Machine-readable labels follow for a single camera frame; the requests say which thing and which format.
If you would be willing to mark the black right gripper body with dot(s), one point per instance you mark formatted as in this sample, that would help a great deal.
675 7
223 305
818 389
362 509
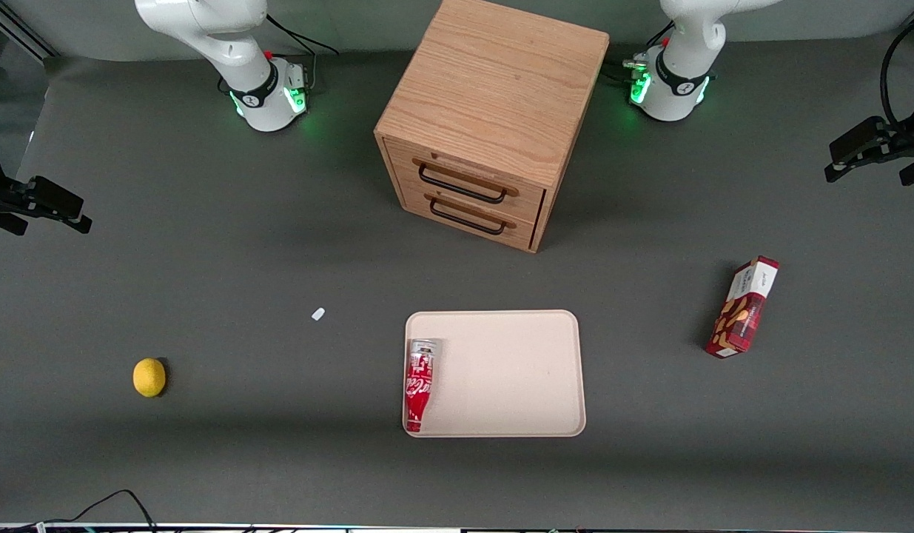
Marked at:
12 197

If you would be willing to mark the red cookie box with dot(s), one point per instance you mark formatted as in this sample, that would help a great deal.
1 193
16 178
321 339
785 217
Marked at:
741 307

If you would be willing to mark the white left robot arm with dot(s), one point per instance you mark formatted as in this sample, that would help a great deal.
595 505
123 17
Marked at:
682 66

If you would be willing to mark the beige plastic tray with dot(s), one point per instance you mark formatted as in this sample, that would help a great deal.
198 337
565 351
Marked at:
516 374

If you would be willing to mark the yellow lemon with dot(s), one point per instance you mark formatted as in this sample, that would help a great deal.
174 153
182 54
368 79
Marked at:
149 377

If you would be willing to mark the wooden drawer cabinet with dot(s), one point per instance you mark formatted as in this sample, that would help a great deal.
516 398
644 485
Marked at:
494 89

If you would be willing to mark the wooden drawer front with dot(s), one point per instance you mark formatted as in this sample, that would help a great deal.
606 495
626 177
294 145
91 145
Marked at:
464 215
468 178

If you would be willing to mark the red cola bottle can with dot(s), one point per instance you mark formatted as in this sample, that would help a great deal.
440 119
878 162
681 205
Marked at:
418 385

